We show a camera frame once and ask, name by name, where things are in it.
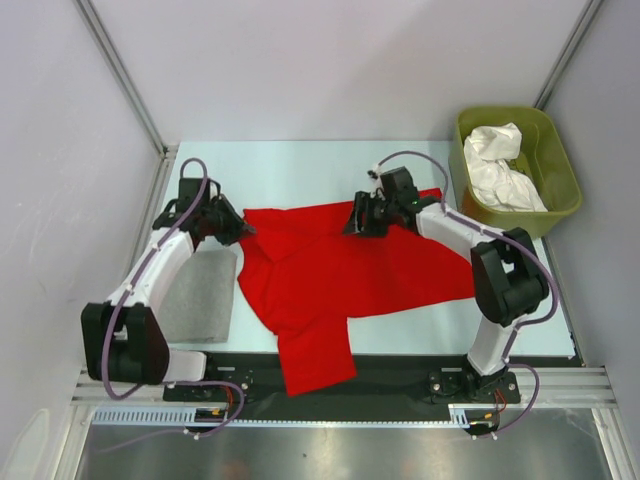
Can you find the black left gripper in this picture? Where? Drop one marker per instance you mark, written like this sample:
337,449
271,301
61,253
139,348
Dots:
237,227

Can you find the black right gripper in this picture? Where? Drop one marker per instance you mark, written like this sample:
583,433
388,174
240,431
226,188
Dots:
363,202

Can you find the red t shirt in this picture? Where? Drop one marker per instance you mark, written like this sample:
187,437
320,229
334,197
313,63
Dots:
304,278

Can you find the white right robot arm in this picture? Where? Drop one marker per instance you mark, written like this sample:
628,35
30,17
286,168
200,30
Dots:
508,278

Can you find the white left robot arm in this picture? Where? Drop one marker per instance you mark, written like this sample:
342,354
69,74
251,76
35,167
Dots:
122,339

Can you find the light blue table mat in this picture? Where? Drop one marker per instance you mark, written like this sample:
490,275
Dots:
280,174

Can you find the folded grey t shirt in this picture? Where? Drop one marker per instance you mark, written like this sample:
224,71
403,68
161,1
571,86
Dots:
198,305

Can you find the white crumpled t shirt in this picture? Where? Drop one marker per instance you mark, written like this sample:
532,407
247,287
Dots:
487,152

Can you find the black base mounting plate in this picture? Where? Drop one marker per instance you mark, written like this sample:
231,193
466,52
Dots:
385,388

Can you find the green plastic bin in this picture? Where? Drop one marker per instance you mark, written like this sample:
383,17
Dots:
543,159

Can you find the white slotted cable duct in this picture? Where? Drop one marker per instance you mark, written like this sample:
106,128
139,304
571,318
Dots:
193,417

